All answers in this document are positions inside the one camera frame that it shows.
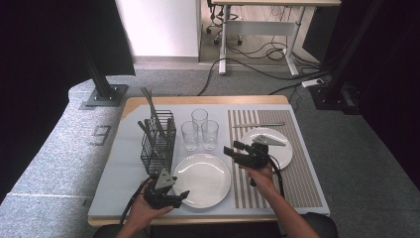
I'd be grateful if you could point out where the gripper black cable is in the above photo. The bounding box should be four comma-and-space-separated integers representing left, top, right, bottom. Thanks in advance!
120, 178, 152, 225
267, 155, 285, 199

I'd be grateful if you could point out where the black floor cable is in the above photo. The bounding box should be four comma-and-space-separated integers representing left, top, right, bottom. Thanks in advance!
267, 82, 305, 96
197, 58, 328, 97

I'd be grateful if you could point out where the black post with base plate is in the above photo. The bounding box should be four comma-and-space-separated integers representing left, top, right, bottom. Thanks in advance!
80, 46, 130, 108

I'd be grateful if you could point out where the black metal stand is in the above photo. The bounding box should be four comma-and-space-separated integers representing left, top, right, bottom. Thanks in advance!
310, 0, 385, 116

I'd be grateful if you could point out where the person's right hand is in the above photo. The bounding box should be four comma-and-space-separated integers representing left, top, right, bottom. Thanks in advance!
242, 163, 275, 197

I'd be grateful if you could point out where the light grey table cover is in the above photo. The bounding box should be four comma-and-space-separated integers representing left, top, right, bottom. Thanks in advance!
88, 102, 331, 219

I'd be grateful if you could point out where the person's left hand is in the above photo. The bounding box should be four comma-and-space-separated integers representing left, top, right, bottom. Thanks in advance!
127, 178, 175, 230

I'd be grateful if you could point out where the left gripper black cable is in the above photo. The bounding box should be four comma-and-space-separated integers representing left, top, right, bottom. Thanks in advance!
120, 178, 152, 225

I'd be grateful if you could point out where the person's lap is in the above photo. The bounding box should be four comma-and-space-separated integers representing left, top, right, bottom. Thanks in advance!
92, 212, 340, 238

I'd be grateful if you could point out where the grey metal utensil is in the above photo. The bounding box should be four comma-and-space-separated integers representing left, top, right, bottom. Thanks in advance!
140, 86, 164, 133

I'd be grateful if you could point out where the black wire cutlery basket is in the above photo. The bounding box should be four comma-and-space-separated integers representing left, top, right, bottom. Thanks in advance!
140, 109, 177, 178

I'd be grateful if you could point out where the white-legged desk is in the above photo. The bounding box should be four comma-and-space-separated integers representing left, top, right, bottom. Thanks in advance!
211, 0, 343, 77

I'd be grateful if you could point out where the clear drinking glass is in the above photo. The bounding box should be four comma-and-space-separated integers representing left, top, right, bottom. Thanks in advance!
191, 108, 209, 140
180, 120, 199, 153
201, 119, 220, 152

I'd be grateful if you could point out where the white power strip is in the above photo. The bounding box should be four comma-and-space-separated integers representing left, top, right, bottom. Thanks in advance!
301, 77, 326, 89

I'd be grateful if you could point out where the black cable bundle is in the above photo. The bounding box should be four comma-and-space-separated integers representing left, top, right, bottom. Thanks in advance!
226, 6, 323, 72

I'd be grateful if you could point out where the black office chair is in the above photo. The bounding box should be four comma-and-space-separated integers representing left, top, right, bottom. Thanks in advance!
205, 0, 245, 47

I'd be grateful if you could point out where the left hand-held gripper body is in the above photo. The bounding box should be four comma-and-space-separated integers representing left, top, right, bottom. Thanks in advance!
143, 169, 181, 210

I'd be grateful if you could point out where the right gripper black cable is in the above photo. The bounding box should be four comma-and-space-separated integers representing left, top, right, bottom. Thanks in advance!
267, 155, 285, 199

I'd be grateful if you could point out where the white plate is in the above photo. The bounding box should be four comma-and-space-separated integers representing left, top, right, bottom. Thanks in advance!
240, 127, 294, 171
171, 153, 232, 209

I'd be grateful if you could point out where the white partition panel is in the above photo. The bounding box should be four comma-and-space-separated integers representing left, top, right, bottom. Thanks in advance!
114, 0, 202, 59

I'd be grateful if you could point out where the metal fork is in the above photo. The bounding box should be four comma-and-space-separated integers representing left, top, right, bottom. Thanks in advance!
148, 88, 156, 118

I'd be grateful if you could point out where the striped woven placemat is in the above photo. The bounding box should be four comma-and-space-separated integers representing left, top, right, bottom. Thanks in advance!
227, 108, 324, 210

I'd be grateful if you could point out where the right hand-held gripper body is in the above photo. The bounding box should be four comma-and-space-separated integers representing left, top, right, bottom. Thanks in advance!
236, 134, 288, 170

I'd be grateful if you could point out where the black curtain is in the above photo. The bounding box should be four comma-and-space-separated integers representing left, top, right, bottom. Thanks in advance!
0, 0, 137, 202
301, 0, 420, 184

